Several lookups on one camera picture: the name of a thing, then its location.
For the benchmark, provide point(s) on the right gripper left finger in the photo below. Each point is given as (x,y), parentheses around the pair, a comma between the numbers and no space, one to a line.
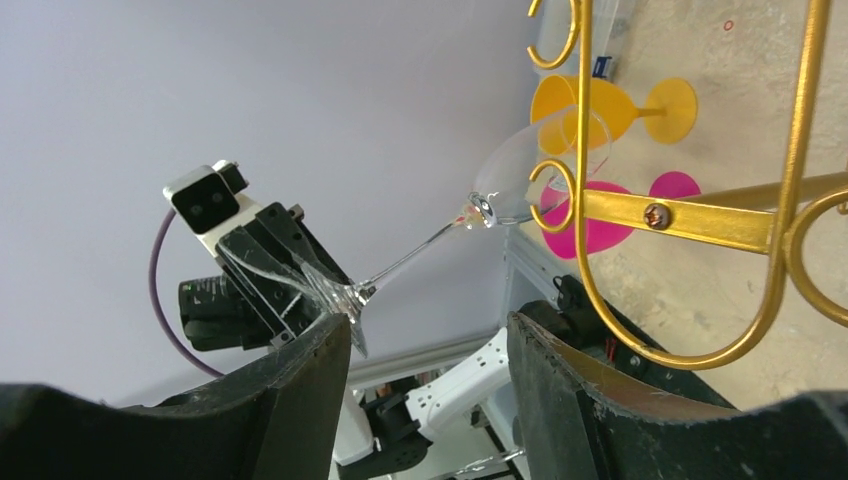
(275,418)

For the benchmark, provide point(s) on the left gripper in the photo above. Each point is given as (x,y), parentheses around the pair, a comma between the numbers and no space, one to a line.
(263,258)

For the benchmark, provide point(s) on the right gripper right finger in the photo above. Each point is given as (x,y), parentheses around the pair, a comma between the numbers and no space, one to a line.
(582,419)

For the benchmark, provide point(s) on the pink wine glass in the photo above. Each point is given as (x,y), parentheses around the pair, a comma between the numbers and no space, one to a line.
(601,235)

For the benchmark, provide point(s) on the clear wine glass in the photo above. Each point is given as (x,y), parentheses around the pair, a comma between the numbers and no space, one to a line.
(524,177)

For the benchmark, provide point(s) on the orange wine glass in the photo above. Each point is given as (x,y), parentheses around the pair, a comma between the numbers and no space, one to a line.
(668,114)

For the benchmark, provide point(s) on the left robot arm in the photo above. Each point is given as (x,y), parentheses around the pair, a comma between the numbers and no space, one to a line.
(380,437)

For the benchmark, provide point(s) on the clear plastic organizer box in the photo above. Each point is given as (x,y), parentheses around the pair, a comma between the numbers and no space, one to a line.
(611,21)

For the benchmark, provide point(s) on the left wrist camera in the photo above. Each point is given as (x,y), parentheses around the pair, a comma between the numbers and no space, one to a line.
(211,201)

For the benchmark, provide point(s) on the gold wire glass rack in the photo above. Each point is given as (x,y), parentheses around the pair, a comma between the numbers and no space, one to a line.
(770,219)

